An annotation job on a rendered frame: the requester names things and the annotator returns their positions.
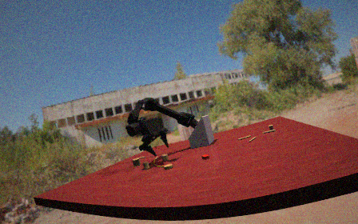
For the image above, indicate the round wooden button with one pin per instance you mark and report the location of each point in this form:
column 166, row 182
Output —
column 168, row 166

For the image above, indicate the small red block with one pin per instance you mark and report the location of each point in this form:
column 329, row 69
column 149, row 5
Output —
column 205, row 156

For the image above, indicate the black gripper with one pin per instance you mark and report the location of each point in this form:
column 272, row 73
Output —
column 161, row 133

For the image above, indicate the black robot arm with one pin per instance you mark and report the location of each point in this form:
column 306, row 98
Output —
column 135, row 126

